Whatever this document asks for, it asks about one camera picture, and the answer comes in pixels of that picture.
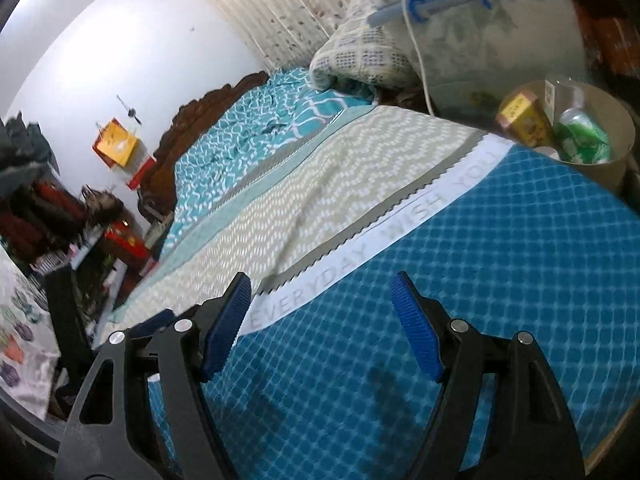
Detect orange plastic bag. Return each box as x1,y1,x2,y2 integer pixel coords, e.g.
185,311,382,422
573,0,639,79

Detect pink paper cup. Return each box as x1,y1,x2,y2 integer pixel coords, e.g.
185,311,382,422
534,146,561,160

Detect yellow red wall calendar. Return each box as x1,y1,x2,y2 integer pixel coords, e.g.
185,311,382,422
92,118,155,191

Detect red gift box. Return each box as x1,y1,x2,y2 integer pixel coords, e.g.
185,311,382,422
103,220,151,271

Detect beige round trash bin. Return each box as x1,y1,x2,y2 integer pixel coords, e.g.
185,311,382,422
496,76,636,194

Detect clear storage bin blue handle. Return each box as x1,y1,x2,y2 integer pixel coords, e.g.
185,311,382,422
368,0,588,122

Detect checkered grey pillow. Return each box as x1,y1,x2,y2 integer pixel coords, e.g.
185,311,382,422
309,0,418,90

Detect clear plastic bottle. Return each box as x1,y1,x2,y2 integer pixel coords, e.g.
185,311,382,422
542,76,586,126

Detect hanging keys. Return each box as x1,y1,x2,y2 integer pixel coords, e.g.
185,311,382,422
116,96,142,126

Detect white charging cable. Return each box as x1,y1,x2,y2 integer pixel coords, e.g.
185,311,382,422
400,0,436,116

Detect patterned blue bed cover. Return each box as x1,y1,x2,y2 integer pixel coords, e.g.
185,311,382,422
108,70,639,479

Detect green crushed can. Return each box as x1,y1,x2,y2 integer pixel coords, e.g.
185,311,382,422
554,108,612,165

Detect carved wooden headboard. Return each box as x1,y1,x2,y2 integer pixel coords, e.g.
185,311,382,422
138,72,269,223

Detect white floral hanging cloth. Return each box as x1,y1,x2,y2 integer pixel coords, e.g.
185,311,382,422
0,252,60,420

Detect brown handbag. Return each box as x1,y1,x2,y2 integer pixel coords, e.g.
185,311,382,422
81,185,124,226

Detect metal storage shelf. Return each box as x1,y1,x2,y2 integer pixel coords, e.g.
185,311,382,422
1,179,115,320

